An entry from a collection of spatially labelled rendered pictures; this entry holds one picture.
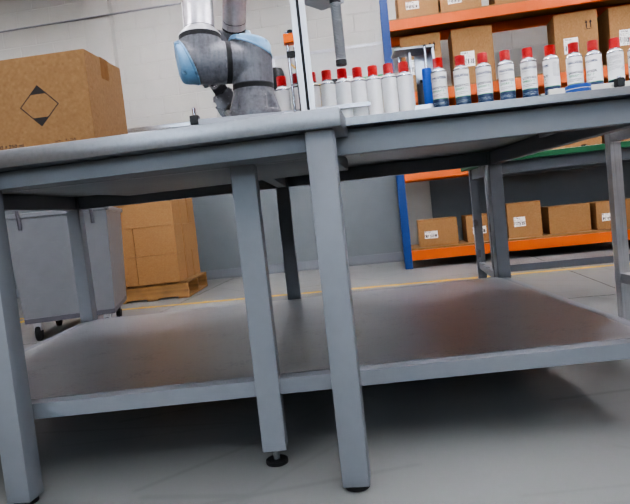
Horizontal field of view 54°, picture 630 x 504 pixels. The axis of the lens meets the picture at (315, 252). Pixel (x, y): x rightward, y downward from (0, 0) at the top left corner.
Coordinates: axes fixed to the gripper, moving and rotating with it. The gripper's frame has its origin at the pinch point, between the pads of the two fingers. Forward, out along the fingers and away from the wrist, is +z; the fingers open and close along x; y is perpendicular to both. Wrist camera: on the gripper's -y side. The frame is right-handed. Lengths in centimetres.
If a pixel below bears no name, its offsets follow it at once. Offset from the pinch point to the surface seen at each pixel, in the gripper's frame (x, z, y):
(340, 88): -33.1, 9.5, -2.4
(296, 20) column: -32.4, -13.2, -16.3
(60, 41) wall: 121, -284, 477
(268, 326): 23, 54, -61
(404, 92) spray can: -50, 23, -2
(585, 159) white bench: -127, 95, 104
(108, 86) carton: 24.5, -26.7, -29.8
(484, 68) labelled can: -75, 32, -2
